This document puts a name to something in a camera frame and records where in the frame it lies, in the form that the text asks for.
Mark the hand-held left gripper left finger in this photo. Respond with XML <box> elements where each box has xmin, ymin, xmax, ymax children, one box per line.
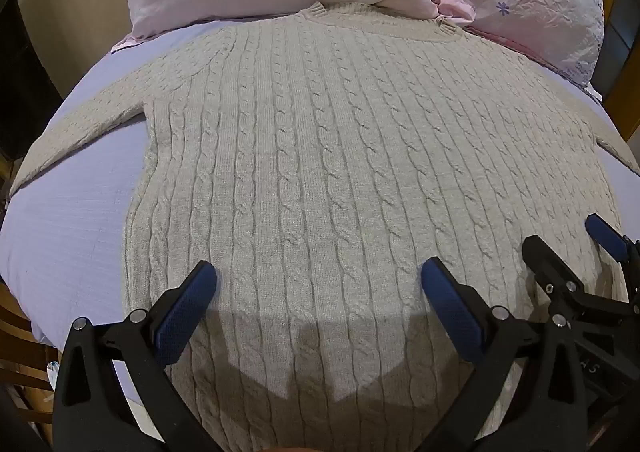
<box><xmin>52</xmin><ymin>260</ymin><xmax>219</xmax><ymax>452</ymax></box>

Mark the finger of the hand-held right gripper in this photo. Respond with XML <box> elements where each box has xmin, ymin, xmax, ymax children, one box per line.
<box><xmin>521</xmin><ymin>235</ymin><xmax>592</xmax><ymax>304</ymax></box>
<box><xmin>585</xmin><ymin>213</ymin><xmax>640</xmax><ymax>269</ymax></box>

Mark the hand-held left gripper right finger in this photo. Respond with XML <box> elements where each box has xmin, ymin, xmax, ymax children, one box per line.
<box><xmin>420</xmin><ymin>256</ymin><xmax>602</xmax><ymax>452</ymax></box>

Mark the beige cable-knit sweater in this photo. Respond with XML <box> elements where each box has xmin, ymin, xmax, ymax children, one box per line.
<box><xmin>10</xmin><ymin>2</ymin><xmax>636</xmax><ymax>452</ymax></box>

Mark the lavender bed sheet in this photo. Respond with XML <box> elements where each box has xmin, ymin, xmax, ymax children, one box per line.
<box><xmin>0</xmin><ymin>16</ymin><xmax>626</xmax><ymax>408</ymax></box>

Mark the wooden chair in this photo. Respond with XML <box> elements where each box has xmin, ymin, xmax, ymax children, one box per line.
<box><xmin>0</xmin><ymin>152</ymin><xmax>62</xmax><ymax>438</ymax></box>

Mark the wooden bed frame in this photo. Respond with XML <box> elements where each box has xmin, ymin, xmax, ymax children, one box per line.
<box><xmin>597</xmin><ymin>0</ymin><xmax>640</xmax><ymax>145</ymax></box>

